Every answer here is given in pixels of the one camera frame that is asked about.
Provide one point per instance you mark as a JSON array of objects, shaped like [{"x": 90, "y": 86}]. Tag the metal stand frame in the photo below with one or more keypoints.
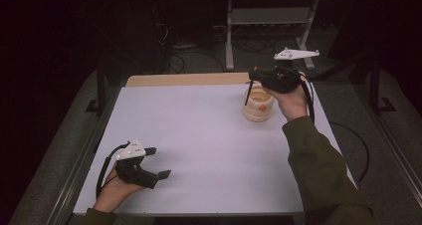
[{"x": 268, "y": 16}]

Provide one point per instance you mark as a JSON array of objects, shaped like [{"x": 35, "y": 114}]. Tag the cream ribbed holder cup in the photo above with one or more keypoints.
[{"x": 257, "y": 113}]

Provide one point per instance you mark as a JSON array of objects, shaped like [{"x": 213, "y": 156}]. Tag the black metal stand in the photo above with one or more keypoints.
[
  {"x": 101, "y": 85},
  {"x": 375, "y": 85}
]

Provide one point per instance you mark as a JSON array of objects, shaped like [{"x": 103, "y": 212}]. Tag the grey metal frame rail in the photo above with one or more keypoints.
[
  {"x": 398, "y": 152},
  {"x": 79, "y": 172}
]

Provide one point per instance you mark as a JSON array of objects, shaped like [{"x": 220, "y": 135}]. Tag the white board on table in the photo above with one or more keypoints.
[{"x": 215, "y": 158}]

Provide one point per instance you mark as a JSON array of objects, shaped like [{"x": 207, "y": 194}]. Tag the wooden table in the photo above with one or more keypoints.
[{"x": 185, "y": 79}]

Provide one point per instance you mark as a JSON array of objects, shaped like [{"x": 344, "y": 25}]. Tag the person's right hand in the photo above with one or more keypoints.
[{"x": 292, "y": 102}]

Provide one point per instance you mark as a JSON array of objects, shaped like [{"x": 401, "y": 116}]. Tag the dark chopstick with orange end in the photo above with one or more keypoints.
[{"x": 249, "y": 94}]

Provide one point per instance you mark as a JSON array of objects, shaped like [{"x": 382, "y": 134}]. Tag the person's left hand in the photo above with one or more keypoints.
[{"x": 112, "y": 193}]

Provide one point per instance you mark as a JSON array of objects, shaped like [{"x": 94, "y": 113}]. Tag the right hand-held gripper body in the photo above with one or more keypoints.
[{"x": 282, "y": 79}]

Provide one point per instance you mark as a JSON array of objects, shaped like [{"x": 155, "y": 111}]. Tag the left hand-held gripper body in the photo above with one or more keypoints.
[{"x": 131, "y": 152}]

